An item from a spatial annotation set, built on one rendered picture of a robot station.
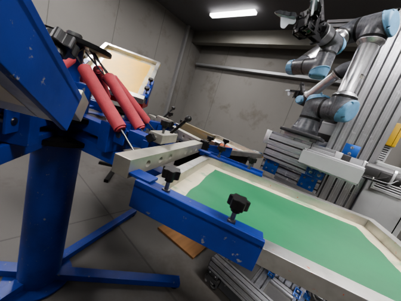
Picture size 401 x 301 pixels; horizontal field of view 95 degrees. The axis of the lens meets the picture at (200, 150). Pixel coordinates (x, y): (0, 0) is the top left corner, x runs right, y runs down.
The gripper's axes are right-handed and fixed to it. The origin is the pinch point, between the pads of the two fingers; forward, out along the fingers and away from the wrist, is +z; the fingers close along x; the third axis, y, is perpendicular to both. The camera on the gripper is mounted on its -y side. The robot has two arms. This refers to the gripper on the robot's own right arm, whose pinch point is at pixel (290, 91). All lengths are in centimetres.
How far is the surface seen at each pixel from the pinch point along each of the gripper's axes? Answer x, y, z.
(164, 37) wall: -57, -122, 445
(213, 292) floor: -98, 156, -77
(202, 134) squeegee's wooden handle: -110, 50, -33
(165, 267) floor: -129, 152, -52
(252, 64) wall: 173, -95, 322
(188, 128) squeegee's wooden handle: -115, 50, -15
